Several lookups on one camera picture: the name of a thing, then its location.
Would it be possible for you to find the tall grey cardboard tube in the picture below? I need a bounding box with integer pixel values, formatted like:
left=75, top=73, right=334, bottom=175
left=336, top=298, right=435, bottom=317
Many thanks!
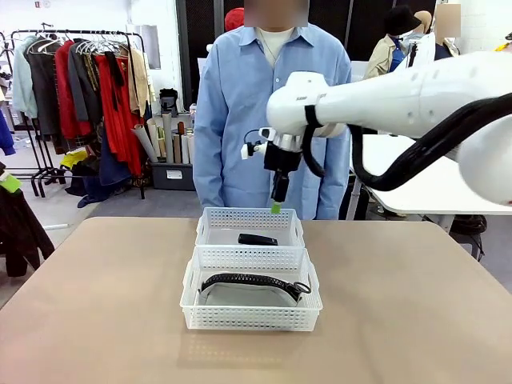
left=161, top=113, right=176, bottom=164

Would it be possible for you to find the yellow cloth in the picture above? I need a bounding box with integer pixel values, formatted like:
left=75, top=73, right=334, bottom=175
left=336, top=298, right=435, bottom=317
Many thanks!
left=59, top=150, right=87, bottom=170

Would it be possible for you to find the small white perforated plastic basket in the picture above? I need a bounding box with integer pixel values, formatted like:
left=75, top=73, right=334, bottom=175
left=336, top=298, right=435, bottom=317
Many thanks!
left=194, top=206, right=306, bottom=250

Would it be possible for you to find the dark grey hanging coat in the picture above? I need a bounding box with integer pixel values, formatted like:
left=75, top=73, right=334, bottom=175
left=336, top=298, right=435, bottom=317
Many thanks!
left=26, top=46, right=62, bottom=137

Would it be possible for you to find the red hanging dress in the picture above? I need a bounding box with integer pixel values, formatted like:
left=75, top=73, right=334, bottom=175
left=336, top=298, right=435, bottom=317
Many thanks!
left=94, top=54, right=144, bottom=178

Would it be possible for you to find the charcoal hanging blazer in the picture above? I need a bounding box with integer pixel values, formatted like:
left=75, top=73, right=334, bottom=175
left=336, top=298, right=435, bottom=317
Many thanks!
left=67, top=39, right=103, bottom=124

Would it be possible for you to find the white background table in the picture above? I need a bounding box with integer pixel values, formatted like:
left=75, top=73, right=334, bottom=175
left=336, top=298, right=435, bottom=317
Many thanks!
left=348, top=133, right=512, bottom=216

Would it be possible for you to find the grey slanted paper roll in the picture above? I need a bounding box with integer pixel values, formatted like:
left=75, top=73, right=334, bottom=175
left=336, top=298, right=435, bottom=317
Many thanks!
left=131, top=123, right=158, bottom=163

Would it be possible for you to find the red hanging jacket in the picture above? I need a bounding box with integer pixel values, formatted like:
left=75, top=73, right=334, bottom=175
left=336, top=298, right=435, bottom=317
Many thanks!
left=54, top=39, right=94, bottom=142

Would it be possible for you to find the bright blue garment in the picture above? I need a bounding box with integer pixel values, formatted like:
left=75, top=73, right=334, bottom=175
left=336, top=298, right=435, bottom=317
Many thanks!
left=0, top=107, right=17, bottom=157

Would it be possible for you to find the person in blue shirt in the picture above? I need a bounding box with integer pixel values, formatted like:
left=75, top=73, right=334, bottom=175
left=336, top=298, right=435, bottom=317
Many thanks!
left=192, top=0, right=354, bottom=221

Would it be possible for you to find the red hat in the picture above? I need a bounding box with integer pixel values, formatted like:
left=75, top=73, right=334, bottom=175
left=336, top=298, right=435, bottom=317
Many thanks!
left=223, top=6, right=246, bottom=31

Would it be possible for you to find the dark blue garment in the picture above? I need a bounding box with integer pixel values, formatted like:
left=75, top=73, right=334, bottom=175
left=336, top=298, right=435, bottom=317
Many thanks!
left=66, top=131, right=134, bottom=208

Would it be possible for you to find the mint green jacket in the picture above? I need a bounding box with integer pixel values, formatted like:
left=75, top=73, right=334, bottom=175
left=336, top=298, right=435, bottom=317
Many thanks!
left=11, top=35, right=40, bottom=120

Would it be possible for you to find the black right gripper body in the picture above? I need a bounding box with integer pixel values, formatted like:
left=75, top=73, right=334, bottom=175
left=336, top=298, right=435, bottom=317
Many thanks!
left=263, top=141, right=302, bottom=174

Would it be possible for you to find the black draped jacket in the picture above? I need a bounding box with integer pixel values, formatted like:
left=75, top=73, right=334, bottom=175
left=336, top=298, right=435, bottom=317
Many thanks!
left=0, top=161, right=56, bottom=278

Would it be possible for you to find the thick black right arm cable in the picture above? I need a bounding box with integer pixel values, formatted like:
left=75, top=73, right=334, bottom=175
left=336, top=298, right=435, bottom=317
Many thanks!
left=302, top=91, right=512, bottom=193

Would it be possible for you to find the mannequin in beige coat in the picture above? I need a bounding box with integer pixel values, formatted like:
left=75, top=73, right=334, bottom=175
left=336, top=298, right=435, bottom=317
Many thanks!
left=362, top=34, right=410, bottom=80

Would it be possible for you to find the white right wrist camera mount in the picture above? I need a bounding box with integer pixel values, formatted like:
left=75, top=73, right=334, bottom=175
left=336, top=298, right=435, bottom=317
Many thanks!
left=240, top=127, right=278, bottom=162

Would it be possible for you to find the grey zipper pouch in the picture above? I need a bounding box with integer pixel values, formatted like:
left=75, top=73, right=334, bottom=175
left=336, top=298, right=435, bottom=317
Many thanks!
left=198, top=272, right=313, bottom=310

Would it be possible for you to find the black stapler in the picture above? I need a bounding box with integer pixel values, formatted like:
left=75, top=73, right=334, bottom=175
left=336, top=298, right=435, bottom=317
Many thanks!
left=237, top=232, right=278, bottom=247

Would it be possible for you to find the thin black camera cable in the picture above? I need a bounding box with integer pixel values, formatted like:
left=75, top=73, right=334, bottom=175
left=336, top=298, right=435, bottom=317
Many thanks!
left=244, top=128, right=266, bottom=146

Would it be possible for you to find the black backpack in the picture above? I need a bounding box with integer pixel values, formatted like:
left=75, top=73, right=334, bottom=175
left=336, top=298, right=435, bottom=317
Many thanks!
left=159, top=88, right=179, bottom=118

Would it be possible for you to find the black bucket hat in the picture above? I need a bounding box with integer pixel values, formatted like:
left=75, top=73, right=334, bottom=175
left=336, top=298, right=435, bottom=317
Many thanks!
left=384, top=5, right=422, bottom=38

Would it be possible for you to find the beige hanging jacket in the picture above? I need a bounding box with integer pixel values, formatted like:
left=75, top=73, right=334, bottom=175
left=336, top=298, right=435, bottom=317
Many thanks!
left=126, top=47, right=154, bottom=118

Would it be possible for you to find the grey storage bin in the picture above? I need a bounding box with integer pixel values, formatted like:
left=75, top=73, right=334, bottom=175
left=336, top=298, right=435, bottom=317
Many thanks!
left=150, top=162, right=196, bottom=191

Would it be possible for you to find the white hanging coat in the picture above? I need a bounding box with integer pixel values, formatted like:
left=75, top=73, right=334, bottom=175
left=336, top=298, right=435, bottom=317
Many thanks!
left=390, top=31, right=438, bottom=74

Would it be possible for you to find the large white perforated plastic basket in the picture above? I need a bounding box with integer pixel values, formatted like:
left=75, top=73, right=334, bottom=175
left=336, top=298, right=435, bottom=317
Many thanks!
left=179, top=245, right=324, bottom=333

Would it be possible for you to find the black floor bag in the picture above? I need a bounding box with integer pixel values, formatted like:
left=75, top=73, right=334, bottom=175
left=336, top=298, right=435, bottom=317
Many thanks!
left=449, top=214, right=489, bottom=262

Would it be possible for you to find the mannequin in navy top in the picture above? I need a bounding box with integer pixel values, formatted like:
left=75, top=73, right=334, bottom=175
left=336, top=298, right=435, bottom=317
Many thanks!
left=413, top=10, right=457, bottom=62

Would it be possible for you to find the grey wall panel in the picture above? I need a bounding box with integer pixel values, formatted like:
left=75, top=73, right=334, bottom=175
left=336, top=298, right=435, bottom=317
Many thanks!
left=139, top=23, right=162, bottom=71

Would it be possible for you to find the black hanging scarf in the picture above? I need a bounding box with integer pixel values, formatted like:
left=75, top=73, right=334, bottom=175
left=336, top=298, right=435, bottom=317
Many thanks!
left=104, top=50, right=126, bottom=112

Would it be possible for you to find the black metal clothes rack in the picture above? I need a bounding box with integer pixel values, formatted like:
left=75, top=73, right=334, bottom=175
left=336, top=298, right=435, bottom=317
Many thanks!
left=10, top=29, right=147, bottom=201

